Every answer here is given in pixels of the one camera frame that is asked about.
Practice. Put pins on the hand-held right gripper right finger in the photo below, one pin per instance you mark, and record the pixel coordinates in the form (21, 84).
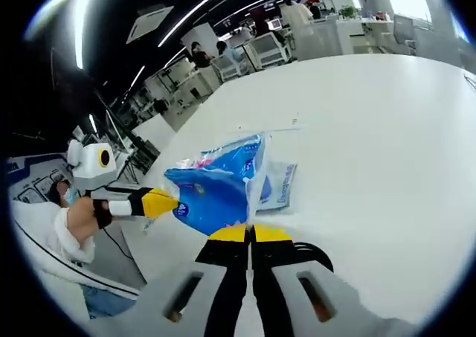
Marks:
(267, 277)

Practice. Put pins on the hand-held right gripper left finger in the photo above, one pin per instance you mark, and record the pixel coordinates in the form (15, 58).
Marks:
(230, 277)

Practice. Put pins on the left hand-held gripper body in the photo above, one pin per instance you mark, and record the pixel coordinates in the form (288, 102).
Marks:
(93, 164)

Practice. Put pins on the blue tissue pack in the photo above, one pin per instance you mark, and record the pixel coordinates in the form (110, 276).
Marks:
(219, 188)

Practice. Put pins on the blue wet wipes pack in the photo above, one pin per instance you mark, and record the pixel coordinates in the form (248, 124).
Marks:
(282, 188)

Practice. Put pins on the person's left hand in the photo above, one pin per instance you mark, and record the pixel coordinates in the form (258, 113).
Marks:
(82, 218)

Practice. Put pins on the operator in white coat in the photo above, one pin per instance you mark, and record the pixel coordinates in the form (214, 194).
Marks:
(93, 277)

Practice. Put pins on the person's blue jeans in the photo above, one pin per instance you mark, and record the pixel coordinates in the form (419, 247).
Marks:
(108, 301)

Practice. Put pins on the ceiling air vent panel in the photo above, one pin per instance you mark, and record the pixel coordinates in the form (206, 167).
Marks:
(148, 24)

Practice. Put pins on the white flush power strip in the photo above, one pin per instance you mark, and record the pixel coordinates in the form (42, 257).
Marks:
(294, 121)

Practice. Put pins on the white cabinet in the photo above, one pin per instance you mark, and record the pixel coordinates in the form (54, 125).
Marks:
(320, 39)

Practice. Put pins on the green potted plant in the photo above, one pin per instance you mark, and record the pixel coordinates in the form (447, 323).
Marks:
(348, 11)

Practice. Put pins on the wall info boards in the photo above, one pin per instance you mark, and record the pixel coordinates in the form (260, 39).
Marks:
(33, 177)

